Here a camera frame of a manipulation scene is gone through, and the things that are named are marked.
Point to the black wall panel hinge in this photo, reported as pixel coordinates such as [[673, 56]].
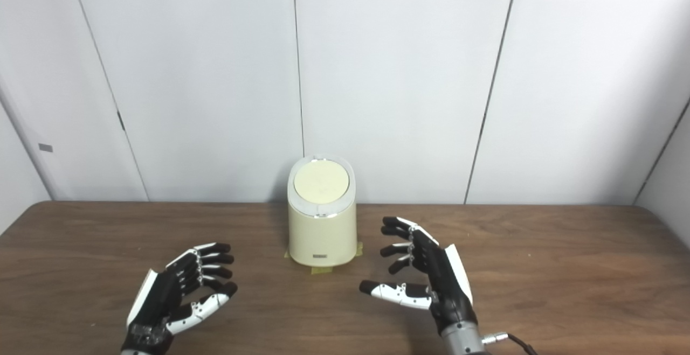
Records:
[[121, 120]]

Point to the small grey wall label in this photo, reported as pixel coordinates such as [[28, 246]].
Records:
[[46, 147]]

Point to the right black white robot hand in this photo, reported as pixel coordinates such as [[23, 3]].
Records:
[[447, 285]]

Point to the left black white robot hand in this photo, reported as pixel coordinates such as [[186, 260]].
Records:
[[161, 296]]

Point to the cream-colored cylindrical bin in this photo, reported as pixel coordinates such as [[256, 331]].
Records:
[[322, 236]]

